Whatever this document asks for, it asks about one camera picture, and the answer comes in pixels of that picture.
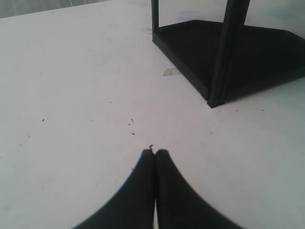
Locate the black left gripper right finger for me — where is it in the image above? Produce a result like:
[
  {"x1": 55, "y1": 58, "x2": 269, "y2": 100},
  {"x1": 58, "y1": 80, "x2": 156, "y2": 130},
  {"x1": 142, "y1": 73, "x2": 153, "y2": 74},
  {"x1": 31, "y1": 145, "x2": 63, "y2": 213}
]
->
[{"x1": 155, "y1": 149, "x2": 241, "y2": 229}]

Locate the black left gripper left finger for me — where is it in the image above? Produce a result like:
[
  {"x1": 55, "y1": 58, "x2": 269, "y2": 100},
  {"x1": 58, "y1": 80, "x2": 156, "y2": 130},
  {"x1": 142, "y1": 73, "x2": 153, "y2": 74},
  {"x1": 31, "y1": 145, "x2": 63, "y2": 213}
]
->
[{"x1": 76, "y1": 149, "x2": 155, "y2": 229}]

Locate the black metal mug rack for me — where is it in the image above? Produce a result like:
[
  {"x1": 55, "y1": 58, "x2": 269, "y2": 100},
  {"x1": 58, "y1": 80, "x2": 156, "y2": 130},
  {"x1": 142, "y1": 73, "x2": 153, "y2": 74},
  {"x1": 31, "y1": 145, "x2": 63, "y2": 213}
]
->
[{"x1": 151, "y1": 0, "x2": 305, "y2": 108}]

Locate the clear tape piece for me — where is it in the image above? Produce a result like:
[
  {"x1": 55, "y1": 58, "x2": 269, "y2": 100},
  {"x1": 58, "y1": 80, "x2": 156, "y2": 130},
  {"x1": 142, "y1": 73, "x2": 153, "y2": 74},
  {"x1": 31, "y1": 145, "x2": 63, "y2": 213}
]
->
[{"x1": 163, "y1": 68, "x2": 181, "y2": 76}]

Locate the white backdrop curtain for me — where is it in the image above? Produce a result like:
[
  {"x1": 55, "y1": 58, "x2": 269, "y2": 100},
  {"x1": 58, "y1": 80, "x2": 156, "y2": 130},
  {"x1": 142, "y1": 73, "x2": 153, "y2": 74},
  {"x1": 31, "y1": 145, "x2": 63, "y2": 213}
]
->
[{"x1": 0, "y1": 0, "x2": 153, "y2": 20}]

